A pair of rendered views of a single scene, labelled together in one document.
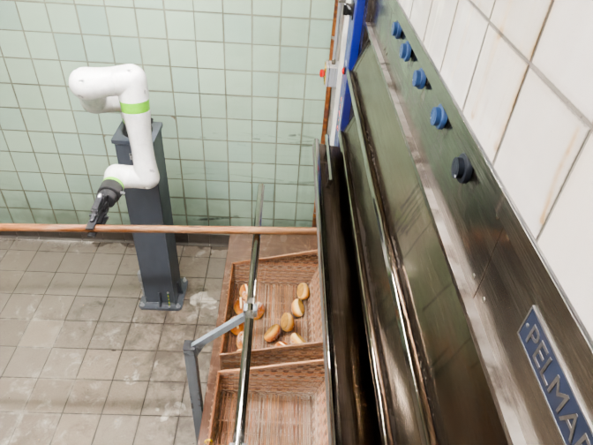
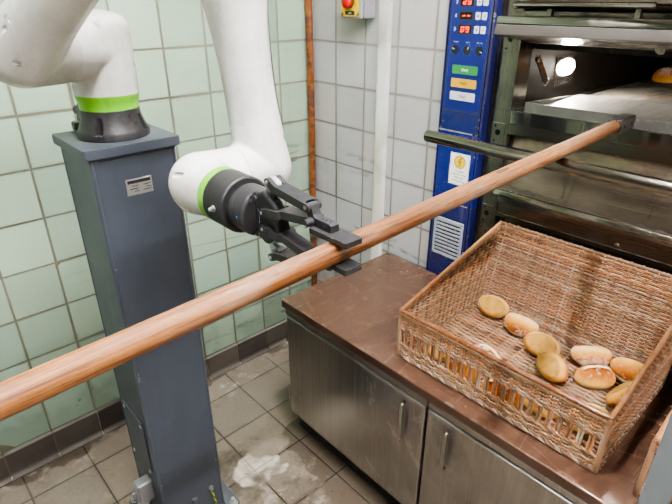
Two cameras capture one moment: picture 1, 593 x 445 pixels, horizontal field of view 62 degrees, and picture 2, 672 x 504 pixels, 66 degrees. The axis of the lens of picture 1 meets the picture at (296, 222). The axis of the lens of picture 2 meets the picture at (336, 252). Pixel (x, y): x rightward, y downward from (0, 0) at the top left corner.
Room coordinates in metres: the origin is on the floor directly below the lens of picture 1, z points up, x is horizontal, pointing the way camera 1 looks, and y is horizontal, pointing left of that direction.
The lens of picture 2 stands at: (0.96, 1.17, 1.47)
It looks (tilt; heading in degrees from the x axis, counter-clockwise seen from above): 26 degrees down; 320
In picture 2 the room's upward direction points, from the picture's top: straight up
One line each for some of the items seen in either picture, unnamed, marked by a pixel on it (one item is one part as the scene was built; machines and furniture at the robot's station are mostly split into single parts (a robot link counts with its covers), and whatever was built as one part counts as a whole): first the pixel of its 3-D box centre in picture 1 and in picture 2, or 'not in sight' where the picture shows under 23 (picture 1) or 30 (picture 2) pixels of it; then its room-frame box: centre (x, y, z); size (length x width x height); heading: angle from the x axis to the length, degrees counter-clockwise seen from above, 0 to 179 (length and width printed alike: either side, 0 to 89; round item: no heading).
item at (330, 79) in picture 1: (332, 73); (357, 1); (2.41, -0.12, 1.46); 0.10 x 0.07 x 0.10; 3
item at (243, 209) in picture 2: (104, 202); (265, 214); (1.59, 0.79, 1.18); 0.09 x 0.07 x 0.08; 3
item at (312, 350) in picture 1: (277, 308); (538, 322); (1.49, 0.06, 0.72); 0.56 x 0.49 x 0.28; 3
